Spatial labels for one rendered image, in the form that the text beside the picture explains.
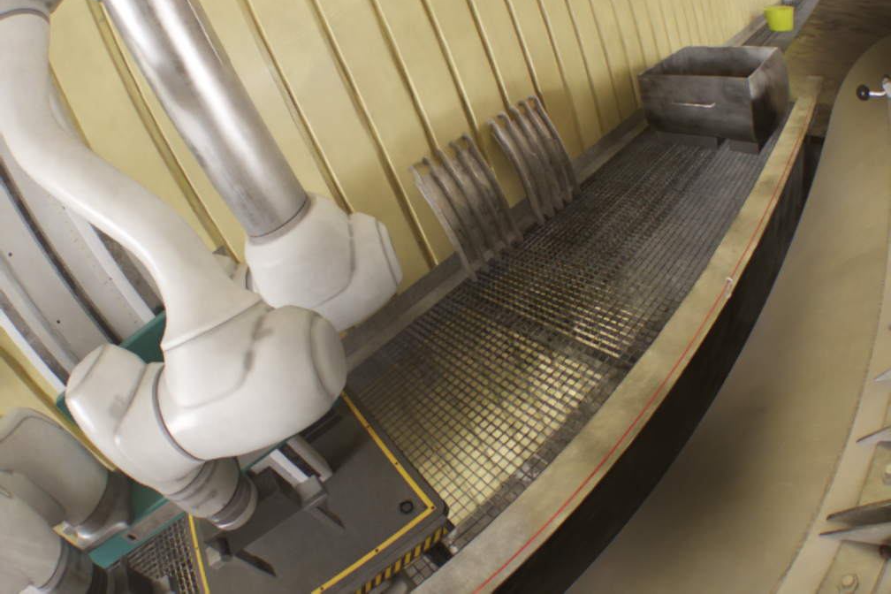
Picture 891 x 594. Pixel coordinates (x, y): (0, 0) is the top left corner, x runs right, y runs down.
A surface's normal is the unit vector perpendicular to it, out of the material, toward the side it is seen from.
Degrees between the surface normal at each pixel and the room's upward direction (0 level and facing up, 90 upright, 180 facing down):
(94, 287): 90
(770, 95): 74
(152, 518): 90
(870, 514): 90
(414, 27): 90
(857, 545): 29
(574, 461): 0
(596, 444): 0
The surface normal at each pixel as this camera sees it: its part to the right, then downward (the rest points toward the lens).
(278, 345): 0.22, -0.52
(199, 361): 0.06, 0.00
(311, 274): 0.36, 0.48
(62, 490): 0.78, 0.07
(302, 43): 0.58, 0.24
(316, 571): -0.35, -0.79
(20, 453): 0.62, -0.33
